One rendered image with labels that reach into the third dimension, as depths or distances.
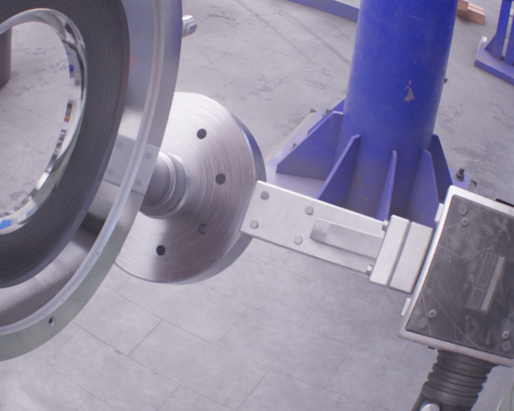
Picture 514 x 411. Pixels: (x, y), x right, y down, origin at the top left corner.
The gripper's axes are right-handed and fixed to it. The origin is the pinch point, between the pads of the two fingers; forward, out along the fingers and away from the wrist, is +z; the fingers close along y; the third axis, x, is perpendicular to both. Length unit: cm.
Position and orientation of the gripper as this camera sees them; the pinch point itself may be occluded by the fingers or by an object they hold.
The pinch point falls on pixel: (290, 221)
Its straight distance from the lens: 64.0
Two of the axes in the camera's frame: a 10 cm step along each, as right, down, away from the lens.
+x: -3.4, 9.4, -0.6
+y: -3.3, -1.8, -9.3
